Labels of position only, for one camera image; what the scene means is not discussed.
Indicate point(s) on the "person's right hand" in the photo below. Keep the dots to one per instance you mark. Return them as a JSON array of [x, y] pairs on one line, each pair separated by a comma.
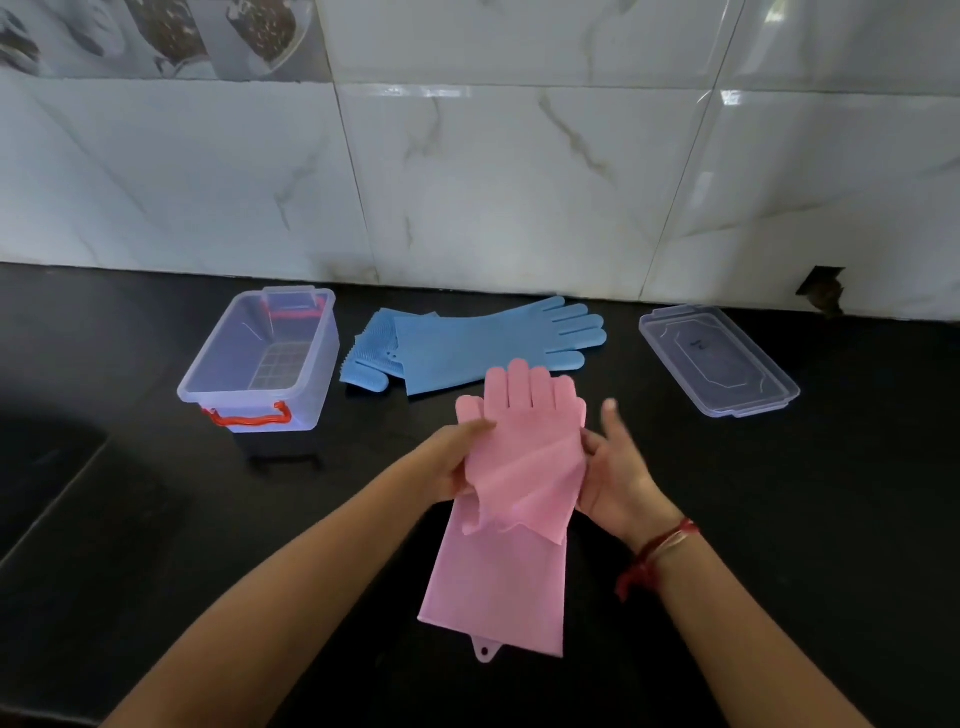
[[626, 495]]

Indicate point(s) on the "person's left hand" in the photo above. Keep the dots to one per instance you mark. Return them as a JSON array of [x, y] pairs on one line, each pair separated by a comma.
[[442, 465]]

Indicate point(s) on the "pink rubber glove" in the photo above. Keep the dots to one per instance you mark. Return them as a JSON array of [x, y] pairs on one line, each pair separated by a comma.
[[525, 405], [495, 592]]

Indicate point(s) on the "blue rubber glove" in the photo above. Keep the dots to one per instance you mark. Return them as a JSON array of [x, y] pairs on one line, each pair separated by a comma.
[[465, 349], [367, 352]]

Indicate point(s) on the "transparent plastic lid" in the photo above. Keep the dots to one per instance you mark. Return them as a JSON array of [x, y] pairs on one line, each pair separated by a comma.
[[720, 360]]

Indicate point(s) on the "transparent plastic box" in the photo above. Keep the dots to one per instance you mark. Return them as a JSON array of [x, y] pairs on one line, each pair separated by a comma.
[[277, 367]]

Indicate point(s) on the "person's right forearm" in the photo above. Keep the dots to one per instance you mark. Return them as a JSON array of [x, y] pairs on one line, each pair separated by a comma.
[[750, 652]]

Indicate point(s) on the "person's left forearm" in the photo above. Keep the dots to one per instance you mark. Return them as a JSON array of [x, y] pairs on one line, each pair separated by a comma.
[[262, 622]]

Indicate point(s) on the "black sink basin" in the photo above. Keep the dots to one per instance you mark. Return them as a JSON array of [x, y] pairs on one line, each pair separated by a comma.
[[37, 480]]

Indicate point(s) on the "dessert picture wall tile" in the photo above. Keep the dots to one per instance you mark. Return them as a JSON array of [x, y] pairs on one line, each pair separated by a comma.
[[187, 37]]

